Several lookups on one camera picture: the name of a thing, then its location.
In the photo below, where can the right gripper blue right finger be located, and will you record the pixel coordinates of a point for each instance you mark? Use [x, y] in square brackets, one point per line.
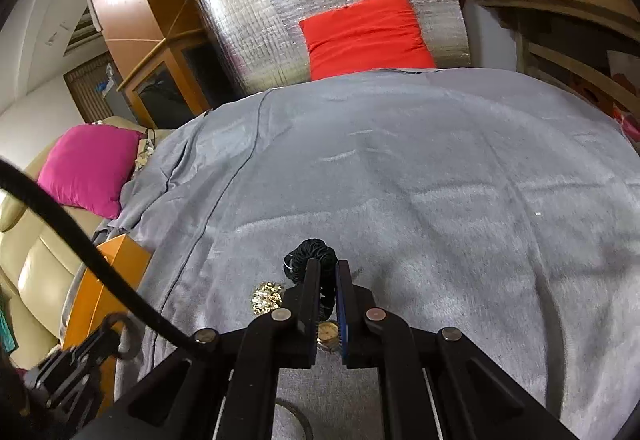
[345, 308]

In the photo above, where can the beige leather sofa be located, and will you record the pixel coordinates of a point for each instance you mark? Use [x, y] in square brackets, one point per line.
[38, 268]

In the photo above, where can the red pillow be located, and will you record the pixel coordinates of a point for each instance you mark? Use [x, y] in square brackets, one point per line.
[364, 36]

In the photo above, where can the grey bed blanket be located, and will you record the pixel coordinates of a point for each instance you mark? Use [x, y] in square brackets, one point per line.
[478, 198]

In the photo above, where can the teal garment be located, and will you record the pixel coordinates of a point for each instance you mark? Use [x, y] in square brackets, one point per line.
[8, 341]

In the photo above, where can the gold pearl brooch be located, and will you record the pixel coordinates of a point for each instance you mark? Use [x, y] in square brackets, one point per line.
[266, 297]

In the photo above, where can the orange cardboard tray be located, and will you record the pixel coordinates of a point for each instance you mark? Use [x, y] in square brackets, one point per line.
[93, 302]

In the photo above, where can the silver gold wristwatch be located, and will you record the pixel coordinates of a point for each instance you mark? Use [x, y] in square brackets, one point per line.
[328, 336]

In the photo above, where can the magenta pillow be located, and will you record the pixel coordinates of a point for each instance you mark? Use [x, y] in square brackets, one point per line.
[88, 166]

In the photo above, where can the wooden cabinet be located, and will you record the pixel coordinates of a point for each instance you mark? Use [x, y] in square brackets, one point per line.
[169, 68]

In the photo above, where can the black beaded scrunchie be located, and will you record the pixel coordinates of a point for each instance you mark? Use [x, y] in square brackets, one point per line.
[295, 266]

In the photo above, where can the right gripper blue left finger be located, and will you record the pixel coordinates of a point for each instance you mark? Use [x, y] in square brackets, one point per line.
[308, 311]

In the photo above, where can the wooden shelf unit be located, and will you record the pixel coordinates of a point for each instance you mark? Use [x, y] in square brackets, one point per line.
[590, 47]

